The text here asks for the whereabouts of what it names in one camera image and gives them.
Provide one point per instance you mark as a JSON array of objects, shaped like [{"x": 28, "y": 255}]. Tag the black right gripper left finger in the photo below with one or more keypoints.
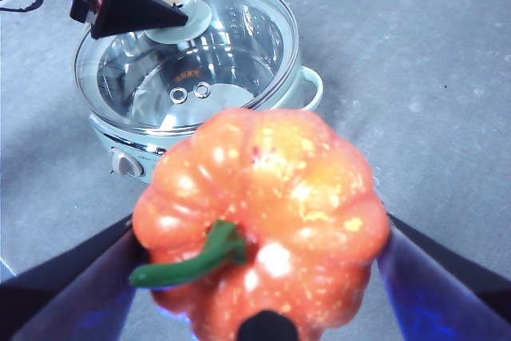
[{"x": 68, "y": 301}]

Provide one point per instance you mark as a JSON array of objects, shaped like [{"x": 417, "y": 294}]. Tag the glass lid with green knob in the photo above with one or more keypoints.
[{"x": 239, "y": 37}]

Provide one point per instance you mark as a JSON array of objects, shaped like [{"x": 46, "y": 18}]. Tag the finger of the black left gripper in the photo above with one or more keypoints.
[{"x": 131, "y": 9}]

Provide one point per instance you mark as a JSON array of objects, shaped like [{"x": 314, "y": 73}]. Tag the pale green electric pot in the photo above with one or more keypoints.
[{"x": 309, "y": 85}]

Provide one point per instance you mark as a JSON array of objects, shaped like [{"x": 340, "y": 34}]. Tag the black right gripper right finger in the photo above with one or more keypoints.
[{"x": 447, "y": 297}]

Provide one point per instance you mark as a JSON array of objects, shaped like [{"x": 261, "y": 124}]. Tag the orange toy pumpkin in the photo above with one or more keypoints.
[{"x": 279, "y": 197}]

